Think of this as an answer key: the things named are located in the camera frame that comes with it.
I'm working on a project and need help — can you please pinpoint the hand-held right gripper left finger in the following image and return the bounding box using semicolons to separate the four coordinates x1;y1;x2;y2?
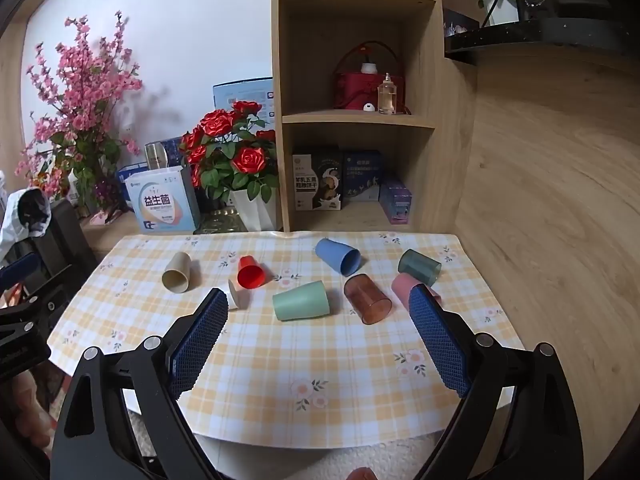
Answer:
50;288;230;480

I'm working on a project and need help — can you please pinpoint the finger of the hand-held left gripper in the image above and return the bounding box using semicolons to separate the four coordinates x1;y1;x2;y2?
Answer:
0;322;51;379
0;252;69;319

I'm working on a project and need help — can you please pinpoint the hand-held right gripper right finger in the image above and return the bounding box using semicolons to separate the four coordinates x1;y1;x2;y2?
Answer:
408;283;584;480

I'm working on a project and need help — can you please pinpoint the white cup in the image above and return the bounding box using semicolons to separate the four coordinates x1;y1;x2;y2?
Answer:
227;279;250;310

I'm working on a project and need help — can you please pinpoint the pink cup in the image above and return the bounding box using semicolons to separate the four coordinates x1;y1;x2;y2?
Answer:
391;272;442;309

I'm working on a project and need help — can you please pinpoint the beige cup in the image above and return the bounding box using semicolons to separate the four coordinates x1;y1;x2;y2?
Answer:
162;251;193;293

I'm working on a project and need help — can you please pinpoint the clear dark green cup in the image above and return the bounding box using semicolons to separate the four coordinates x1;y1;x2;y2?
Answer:
398;249;443;285

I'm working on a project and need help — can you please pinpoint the clear brown cup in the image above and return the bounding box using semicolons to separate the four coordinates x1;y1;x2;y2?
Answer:
344;274;393;325

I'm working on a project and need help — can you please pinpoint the red cup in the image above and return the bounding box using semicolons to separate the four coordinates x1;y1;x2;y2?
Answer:
237;255;266;290

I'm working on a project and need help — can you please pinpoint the mint green cup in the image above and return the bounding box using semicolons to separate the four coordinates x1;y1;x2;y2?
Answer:
272;280;331;322

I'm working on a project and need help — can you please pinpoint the blue cup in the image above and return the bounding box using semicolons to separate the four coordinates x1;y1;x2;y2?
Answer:
315;238;362;276

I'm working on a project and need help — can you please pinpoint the white cloth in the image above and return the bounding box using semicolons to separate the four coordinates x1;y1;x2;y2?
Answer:
0;187;53;262

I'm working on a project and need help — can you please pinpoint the black chair back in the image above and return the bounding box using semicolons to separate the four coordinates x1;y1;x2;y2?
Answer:
47;199;99;282

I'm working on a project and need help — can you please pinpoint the yellow plaid floral tablecloth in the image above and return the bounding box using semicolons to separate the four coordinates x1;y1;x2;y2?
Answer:
47;231;526;448

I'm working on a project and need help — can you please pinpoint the clear plastic tray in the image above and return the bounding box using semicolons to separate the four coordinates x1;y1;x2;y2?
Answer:
194;207;248;235

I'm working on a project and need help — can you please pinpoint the white ribbed vase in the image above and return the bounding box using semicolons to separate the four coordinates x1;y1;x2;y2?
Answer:
230;187;279;233

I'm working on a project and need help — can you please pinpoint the blue plastic basket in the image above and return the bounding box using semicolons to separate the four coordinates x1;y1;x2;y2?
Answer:
117;165;151;197

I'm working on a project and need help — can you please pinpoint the white and blue box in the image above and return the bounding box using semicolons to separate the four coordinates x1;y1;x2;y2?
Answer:
124;165;201;235

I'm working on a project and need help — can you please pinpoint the purple box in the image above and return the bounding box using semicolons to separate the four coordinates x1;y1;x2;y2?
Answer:
379;177;414;225

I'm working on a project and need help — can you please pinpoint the metal tumbler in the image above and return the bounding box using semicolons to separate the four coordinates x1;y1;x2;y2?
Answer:
145;142;169;171

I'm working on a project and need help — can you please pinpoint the pink blossom artificial plant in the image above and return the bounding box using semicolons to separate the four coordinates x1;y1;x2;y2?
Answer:
15;10;147;212

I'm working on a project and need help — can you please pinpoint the dark blue printed box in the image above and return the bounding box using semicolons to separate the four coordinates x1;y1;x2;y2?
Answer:
342;150;384;204

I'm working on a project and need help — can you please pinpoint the red rose bouquet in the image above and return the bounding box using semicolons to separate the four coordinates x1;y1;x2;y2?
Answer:
180;101;281;204

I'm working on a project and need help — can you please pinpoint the black snack box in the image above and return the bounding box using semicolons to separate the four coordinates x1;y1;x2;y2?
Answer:
292;147;345;212

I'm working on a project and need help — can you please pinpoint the clear perfume bottle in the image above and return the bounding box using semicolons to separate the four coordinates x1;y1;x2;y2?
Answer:
377;73;397;115

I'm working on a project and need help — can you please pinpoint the white and blue carton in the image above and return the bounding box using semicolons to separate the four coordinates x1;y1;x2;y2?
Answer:
213;78;274;122

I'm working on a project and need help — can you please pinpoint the wooden shelf unit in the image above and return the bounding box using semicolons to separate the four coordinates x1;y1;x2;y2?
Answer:
271;0;479;234

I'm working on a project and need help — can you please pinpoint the black countertop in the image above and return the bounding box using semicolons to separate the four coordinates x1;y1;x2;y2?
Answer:
444;10;640;64

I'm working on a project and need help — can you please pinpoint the white plant pot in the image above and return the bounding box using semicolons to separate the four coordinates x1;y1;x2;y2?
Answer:
482;0;521;26

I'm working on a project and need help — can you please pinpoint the red basket with handle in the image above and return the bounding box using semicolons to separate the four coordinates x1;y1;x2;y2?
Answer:
333;40;405;111

